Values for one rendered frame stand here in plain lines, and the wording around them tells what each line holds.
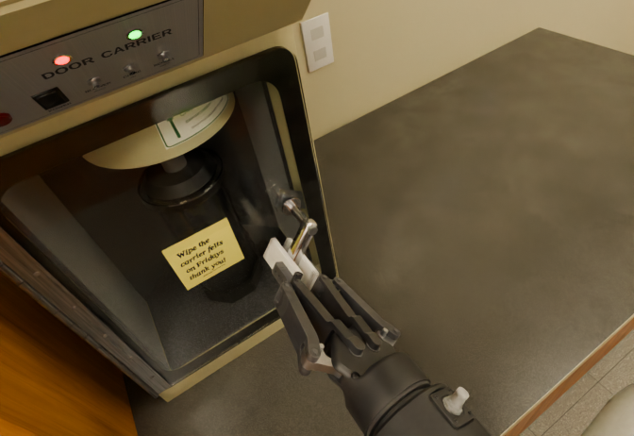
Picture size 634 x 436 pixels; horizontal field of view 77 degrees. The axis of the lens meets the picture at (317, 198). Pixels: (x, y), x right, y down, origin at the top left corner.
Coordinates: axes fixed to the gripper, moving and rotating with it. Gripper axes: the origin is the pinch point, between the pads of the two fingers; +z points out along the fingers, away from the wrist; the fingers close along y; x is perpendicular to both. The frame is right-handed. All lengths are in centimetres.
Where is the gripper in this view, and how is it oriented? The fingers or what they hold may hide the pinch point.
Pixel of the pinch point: (290, 264)
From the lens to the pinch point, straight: 49.1
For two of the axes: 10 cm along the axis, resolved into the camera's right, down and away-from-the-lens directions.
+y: -7.5, -0.7, -6.6
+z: -5.3, -5.4, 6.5
